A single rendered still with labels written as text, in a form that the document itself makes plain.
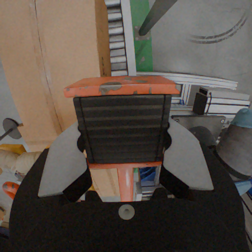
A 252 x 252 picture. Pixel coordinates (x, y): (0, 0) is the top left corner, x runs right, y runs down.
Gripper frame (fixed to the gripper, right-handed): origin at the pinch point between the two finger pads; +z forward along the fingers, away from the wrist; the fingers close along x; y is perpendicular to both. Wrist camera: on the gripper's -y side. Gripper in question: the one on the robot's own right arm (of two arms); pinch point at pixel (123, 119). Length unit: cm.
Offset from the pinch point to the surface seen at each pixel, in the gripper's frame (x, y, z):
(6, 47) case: -43, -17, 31
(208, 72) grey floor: 105, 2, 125
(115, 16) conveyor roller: -3, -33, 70
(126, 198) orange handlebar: 0.0, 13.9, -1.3
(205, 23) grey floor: 92, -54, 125
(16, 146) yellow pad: -32.0, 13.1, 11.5
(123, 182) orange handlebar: -0.4, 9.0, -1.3
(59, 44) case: -20.1, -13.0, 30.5
